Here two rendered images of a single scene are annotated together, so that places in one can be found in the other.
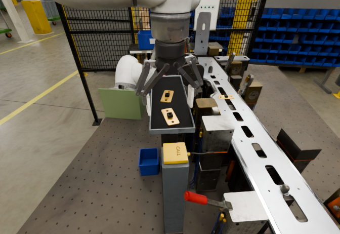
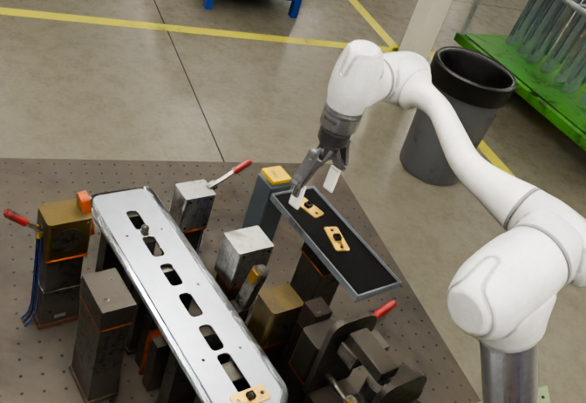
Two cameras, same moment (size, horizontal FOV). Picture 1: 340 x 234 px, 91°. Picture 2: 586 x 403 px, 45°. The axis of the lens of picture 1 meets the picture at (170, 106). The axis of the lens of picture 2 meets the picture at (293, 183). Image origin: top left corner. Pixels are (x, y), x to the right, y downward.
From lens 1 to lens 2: 1.90 m
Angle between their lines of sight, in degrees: 100
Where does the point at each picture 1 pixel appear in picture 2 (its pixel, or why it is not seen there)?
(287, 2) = not seen: outside the picture
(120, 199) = not seen: hidden behind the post
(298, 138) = (112, 288)
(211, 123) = (256, 236)
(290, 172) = (132, 251)
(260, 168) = (170, 249)
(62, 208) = not seen: hidden behind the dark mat
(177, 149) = (275, 174)
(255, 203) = (187, 191)
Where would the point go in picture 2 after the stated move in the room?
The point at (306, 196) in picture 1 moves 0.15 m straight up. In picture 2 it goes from (119, 230) to (128, 183)
